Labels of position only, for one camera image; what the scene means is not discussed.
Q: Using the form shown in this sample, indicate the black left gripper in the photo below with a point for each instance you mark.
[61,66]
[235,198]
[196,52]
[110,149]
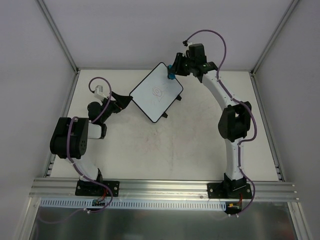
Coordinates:
[115,102]

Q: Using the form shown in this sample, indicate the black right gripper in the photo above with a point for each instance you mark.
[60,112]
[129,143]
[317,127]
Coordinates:
[180,65]

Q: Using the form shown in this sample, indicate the blue whiteboard eraser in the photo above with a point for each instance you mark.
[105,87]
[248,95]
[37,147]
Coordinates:
[170,73]

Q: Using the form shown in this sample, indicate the white whiteboard black frame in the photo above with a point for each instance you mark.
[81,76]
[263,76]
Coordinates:
[156,93]

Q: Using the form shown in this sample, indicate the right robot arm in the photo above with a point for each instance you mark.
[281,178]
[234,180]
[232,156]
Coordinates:
[234,122]

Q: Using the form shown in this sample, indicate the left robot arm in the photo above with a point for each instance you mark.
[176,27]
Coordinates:
[70,136]

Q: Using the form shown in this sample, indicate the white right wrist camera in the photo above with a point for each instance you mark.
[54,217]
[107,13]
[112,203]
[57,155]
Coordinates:
[186,45]

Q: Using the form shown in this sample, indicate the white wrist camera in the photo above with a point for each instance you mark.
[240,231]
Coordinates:
[99,93]
[186,45]

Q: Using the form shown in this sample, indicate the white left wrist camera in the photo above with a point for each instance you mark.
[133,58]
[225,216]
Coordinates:
[99,93]

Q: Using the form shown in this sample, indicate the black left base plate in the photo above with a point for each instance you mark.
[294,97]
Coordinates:
[89,189]

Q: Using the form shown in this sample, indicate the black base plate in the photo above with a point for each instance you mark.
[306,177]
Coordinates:
[219,191]
[89,189]

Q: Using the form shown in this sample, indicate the aluminium mounting rail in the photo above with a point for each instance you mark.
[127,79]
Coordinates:
[177,190]

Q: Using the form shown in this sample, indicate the left aluminium frame post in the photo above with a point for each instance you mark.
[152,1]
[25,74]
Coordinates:
[57,34]

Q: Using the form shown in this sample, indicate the aluminium frame post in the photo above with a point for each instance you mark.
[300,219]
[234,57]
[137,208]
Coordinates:
[57,34]
[275,34]

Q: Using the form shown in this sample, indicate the white slotted cable duct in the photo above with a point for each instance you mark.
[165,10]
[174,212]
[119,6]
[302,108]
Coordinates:
[203,205]

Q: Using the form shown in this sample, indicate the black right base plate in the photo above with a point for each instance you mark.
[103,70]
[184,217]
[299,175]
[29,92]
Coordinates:
[219,191]

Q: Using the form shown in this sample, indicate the right aluminium frame post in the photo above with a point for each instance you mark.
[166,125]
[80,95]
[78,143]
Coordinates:
[275,34]

